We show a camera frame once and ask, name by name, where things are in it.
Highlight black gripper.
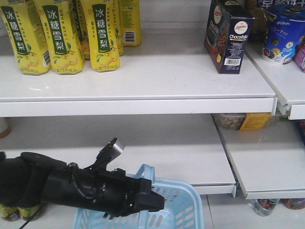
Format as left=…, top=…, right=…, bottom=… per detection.
left=42, top=165, right=165, bottom=217

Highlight light blue plastic basket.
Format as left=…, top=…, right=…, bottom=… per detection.
left=72, top=164, right=204, bottom=229

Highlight blue Chocofello cookie box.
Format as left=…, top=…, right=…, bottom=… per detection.
left=204, top=0, right=254, bottom=74

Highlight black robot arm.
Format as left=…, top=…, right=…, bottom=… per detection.
left=0, top=152, right=164, bottom=217

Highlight white supermarket shelving unit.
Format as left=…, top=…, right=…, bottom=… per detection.
left=0, top=0, right=305, bottom=229

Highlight clear plastic cookie tub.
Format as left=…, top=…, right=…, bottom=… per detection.
left=212, top=113, right=280, bottom=130

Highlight bottom shelf drink can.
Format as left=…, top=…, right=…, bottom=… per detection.
left=253, top=198, right=280, bottom=217

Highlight lower shelf tea bottles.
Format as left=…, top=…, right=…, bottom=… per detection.
left=0, top=204, right=41, bottom=222

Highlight bottom shelf brown pack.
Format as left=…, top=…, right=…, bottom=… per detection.
left=281, top=198, right=305, bottom=210

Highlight white cup at left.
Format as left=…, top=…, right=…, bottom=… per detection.
left=0, top=117, right=11, bottom=139

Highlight rear pear drink bottle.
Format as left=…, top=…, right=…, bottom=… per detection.
left=118, top=0, right=142, bottom=48

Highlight brown biscuit pack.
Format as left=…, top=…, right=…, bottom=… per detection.
left=245, top=0, right=268, bottom=42

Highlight purple snack pack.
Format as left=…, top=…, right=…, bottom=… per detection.
left=293, top=41, right=305, bottom=72

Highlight blue Oreo cup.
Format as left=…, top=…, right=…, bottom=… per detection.
left=262, top=4, right=305, bottom=65

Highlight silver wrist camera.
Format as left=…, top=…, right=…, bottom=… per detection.
left=94, top=137, right=125, bottom=169

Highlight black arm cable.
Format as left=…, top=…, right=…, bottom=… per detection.
left=19, top=209, right=42, bottom=229

